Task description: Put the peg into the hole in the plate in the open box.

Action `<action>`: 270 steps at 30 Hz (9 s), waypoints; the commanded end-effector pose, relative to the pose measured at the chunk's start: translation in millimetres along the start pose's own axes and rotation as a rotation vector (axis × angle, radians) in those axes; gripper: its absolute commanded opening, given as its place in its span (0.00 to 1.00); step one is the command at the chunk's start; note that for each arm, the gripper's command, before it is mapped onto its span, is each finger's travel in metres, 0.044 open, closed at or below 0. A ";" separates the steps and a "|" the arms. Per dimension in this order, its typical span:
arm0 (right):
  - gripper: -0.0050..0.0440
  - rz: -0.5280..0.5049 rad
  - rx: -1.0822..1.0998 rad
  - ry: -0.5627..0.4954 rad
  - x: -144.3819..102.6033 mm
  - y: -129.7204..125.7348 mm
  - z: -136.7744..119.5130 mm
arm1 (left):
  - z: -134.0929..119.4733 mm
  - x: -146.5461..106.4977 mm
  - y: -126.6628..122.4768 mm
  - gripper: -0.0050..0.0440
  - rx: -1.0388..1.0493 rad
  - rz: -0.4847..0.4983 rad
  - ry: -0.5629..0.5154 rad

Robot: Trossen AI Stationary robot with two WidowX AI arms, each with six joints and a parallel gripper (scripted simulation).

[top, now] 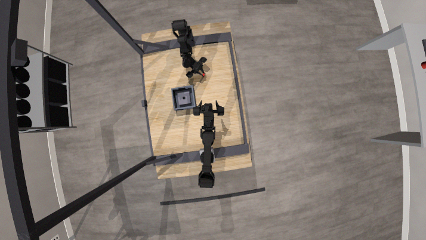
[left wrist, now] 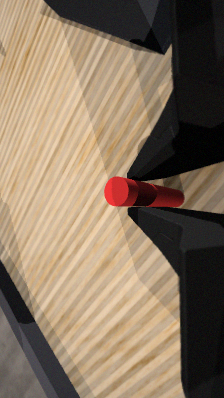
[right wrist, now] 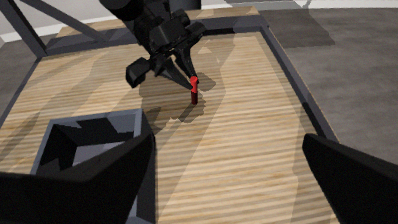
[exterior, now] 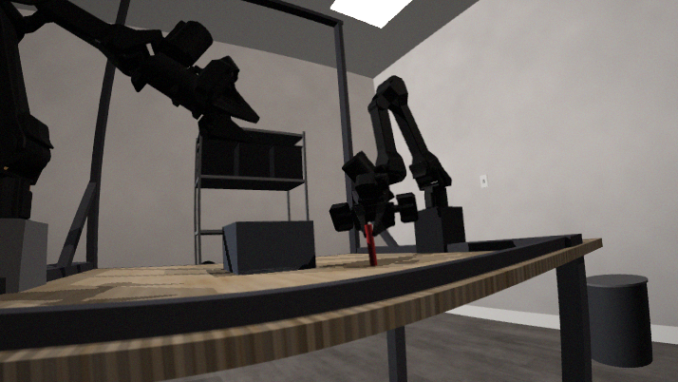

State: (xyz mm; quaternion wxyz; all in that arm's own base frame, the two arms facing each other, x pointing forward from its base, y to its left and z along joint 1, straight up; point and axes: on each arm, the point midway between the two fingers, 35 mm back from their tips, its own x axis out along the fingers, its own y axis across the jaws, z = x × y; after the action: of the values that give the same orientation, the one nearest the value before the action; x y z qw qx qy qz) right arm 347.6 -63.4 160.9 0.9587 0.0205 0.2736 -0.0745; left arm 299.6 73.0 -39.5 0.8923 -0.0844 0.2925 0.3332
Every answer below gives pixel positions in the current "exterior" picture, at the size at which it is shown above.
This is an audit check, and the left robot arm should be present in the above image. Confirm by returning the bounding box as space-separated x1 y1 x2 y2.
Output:
342 75 452 209

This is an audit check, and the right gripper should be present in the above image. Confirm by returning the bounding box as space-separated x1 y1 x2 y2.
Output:
165 59 260 143

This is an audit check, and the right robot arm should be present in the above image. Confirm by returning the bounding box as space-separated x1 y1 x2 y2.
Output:
0 0 213 220

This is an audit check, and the red peg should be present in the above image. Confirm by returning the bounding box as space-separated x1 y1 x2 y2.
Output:
365 224 378 266

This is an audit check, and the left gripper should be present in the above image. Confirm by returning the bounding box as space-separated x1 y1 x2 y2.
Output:
330 191 419 238

